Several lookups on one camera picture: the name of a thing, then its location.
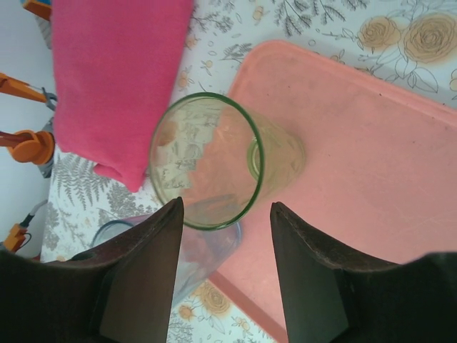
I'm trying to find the olive green glass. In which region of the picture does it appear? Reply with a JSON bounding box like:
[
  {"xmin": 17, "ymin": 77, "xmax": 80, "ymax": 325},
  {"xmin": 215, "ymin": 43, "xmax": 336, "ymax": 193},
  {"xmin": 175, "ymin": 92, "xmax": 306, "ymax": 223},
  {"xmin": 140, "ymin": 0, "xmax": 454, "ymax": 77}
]
[{"xmin": 149, "ymin": 91, "xmax": 307, "ymax": 232}]

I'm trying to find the magenta folded cloth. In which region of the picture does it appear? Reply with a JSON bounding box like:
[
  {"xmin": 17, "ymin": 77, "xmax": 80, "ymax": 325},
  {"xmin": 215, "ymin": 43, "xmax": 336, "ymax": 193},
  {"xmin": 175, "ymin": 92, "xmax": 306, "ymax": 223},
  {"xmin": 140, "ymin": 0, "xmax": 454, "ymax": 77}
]
[{"xmin": 51, "ymin": 0, "xmax": 196, "ymax": 193}]

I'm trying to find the salmon pink plastic tray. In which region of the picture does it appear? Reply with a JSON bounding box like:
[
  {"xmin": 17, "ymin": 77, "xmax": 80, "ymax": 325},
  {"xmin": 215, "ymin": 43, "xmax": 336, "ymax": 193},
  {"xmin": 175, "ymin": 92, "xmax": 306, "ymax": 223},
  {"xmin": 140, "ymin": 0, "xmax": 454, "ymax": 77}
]
[{"xmin": 209, "ymin": 39, "xmax": 457, "ymax": 343}]

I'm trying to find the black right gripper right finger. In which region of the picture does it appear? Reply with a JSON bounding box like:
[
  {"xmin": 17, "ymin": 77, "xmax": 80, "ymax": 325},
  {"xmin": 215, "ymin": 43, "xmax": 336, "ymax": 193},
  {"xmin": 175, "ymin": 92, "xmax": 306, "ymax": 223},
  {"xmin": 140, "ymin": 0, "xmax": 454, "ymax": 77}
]
[{"xmin": 270, "ymin": 202, "xmax": 457, "ymax": 343}]

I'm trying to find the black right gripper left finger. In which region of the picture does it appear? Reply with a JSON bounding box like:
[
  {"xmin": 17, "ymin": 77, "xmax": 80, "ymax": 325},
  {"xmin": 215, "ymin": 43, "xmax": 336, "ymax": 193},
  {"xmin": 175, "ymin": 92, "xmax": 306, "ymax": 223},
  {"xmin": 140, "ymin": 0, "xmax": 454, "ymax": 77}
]
[{"xmin": 0, "ymin": 197, "xmax": 185, "ymax": 343}]

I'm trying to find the grey blue glass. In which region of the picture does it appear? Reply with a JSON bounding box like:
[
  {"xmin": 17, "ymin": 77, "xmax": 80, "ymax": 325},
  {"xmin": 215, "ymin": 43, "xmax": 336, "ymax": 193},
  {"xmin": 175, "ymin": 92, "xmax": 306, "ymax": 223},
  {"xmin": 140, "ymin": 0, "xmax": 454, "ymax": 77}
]
[{"xmin": 91, "ymin": 217, "xmax": 243, "ymax": 310}]

